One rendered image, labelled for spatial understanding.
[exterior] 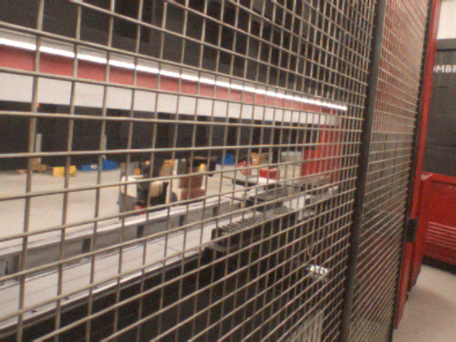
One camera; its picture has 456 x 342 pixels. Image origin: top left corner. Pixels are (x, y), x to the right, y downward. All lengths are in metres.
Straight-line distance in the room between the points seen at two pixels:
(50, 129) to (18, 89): 0.13
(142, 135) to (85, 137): 0.20
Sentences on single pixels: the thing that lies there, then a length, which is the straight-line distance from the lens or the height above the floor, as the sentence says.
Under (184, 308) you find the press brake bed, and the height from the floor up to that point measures 0.59.
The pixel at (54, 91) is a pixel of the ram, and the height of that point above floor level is 1.37.
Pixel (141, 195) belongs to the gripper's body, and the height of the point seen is 0.92.
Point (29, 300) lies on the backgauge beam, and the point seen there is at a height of 0.98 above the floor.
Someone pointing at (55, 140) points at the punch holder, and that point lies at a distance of 1.12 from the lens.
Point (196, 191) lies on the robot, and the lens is 2.74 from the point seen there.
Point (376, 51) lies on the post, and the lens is 0.87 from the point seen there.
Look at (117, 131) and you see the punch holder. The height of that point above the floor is 1.27.
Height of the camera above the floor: 1.36
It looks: 3 degrees down
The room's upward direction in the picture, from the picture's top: 6 degrees clockwise
